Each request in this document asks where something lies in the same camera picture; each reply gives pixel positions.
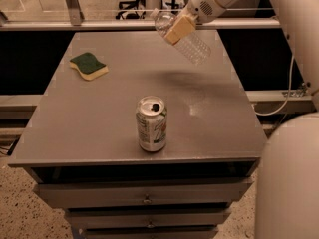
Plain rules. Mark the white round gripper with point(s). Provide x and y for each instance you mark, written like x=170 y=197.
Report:
x=201 y=4

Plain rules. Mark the clear plastic water bottle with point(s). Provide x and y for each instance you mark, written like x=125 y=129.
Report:
x=191 y=46

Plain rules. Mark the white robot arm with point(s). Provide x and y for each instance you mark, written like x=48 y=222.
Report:
x=287 y=191

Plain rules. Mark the black office chair base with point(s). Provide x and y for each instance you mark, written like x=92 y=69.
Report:
x=129 y=10

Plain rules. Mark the silver green soda can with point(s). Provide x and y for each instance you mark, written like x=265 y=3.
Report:
x=151 y=116

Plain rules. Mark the green yellow sponge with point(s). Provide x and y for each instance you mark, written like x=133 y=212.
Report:
x=88 y=66

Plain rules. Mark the grey metal railing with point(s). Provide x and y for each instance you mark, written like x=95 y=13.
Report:
x=77 y=15

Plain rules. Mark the grey drawer cabinet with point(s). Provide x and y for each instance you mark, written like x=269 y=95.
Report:
x=86 y=131

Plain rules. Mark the top grey drawer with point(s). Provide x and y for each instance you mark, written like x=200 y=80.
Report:
x=87 y=195

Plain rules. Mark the grey drawer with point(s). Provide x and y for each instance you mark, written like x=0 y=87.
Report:
x=87 y=195
x=149 y=218
x=191 y=232

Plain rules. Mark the middle grey drawer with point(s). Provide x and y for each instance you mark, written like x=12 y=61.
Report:
x=149 y=218

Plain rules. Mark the bottom grey drawer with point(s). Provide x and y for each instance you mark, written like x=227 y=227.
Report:
x=191 y=232

